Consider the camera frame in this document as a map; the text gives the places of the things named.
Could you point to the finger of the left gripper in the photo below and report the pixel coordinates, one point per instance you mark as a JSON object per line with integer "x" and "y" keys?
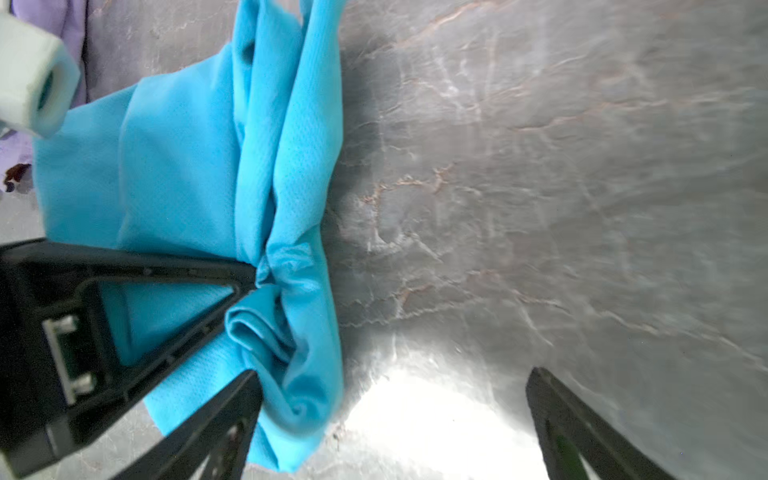
{"x": 72, "y": 362}

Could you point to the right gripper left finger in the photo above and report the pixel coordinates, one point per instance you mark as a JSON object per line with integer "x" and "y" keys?
{"x": 216, "y": 438}

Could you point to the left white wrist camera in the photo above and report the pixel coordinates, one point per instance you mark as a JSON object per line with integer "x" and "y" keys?
{"x": 39, "y": 77}

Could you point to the teal blue t-shirt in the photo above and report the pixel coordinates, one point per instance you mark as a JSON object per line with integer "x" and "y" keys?
{"x": 231, "y": 157}

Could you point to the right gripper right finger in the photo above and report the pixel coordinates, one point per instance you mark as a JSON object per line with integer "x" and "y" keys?
{"x": 574, "y": 439}

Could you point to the purple folded t-shirt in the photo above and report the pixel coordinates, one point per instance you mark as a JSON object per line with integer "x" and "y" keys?
{"x": 65, "y": 19}

